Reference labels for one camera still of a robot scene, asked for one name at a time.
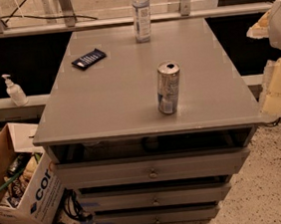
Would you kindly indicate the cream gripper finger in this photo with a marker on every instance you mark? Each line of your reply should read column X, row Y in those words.
column 260, row 28
column 270, row 98

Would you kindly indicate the silver redbull can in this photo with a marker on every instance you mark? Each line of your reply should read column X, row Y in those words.
column 168, row 86

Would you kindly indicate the white cardboard box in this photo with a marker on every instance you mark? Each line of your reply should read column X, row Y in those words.
column 42, row 196

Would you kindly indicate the green stick in box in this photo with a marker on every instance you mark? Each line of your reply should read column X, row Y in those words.
column 17, row 175

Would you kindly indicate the clear plastic water bottle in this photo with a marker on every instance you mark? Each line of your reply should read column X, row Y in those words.
column 142, row 20

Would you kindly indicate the white pump dispenser bottle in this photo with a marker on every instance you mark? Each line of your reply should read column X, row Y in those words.
column 15, row 92

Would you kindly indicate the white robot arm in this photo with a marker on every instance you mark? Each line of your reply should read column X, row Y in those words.
column 269, row 26

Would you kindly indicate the grey drawer cabinet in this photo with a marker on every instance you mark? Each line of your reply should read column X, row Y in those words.
column 128, row 162

